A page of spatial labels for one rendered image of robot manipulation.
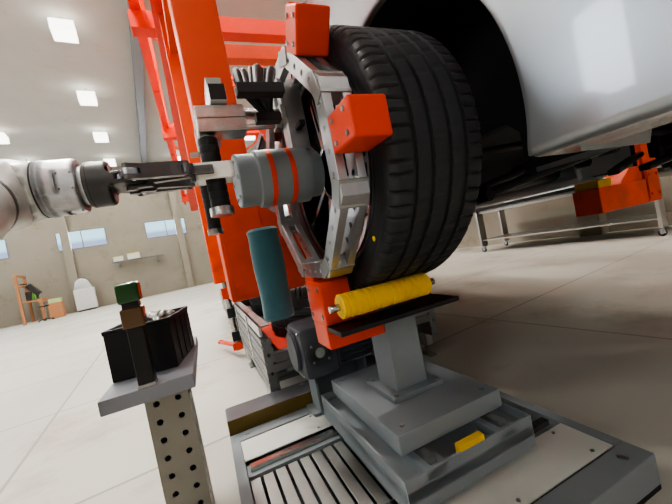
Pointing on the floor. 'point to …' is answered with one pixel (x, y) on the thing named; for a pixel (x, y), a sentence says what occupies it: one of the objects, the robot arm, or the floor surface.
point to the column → (179, 449)
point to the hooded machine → (85, 295)
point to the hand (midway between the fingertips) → (214, 173)
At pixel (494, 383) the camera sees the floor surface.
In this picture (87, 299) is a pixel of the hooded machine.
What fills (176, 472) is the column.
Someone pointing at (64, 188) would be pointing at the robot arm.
